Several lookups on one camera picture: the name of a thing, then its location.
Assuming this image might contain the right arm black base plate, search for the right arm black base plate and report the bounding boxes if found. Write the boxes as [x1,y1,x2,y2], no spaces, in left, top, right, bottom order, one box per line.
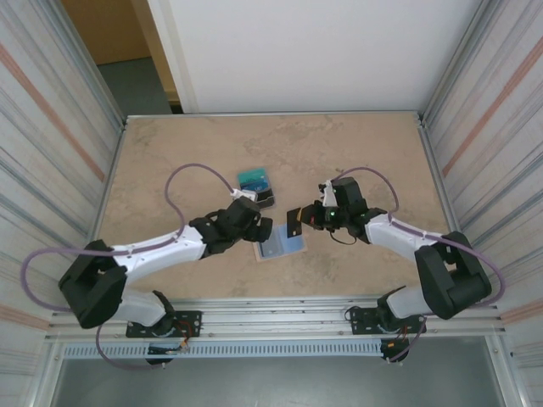
[348,308,427,336]

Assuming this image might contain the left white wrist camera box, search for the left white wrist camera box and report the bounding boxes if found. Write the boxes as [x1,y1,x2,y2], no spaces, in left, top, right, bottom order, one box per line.
[230,186,259,204]

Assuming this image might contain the slotted grey cable tray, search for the slotted grey cable tray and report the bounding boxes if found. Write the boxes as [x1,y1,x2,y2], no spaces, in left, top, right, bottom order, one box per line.
[61,342,385,360]

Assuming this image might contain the brown wooden door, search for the brown wooden door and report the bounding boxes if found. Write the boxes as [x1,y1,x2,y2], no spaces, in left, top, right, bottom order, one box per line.
[61,0,184,114]

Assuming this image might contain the clear acrylic card stand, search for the clear acrylic card stand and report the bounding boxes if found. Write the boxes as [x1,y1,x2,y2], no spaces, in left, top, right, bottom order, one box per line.
[235,168,276,211]

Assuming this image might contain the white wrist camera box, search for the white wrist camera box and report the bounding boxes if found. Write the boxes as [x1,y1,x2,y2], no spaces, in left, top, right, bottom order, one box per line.
[230,186,259,204]
[317,180,336,208]

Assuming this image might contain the white door frame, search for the white door frame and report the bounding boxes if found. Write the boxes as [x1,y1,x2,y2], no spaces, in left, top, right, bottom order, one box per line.
[146,0,200,114]

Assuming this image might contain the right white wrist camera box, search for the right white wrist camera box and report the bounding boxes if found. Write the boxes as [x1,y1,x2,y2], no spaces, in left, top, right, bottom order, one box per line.
[317,180,336,208]

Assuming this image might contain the black chip credit card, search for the black chip credit card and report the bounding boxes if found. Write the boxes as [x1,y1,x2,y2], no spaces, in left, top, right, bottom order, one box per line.
[287,206,305,237]

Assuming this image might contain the translucent corrugated side panel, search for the translucent corrugated side panel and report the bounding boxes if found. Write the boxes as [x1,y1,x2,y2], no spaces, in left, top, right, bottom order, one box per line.
[417,0,543,374]
[0,0,128,378]

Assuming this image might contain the aluminium mounting rail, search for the aluminium mounting rail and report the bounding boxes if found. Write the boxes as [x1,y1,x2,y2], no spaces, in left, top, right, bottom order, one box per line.
[48,296,508,343]

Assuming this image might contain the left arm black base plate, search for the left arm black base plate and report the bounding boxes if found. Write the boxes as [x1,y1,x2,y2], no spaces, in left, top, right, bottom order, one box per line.
[126,310,203,339]

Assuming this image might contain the black connector with wires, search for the black connector with wires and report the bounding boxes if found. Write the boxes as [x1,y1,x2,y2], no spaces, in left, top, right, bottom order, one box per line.
[380,337,411,365]
[145,343,190,366]

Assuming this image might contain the blue wave credit card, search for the blue wave credit card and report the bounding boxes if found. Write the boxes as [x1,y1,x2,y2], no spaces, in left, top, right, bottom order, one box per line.
[238,177,272,191]

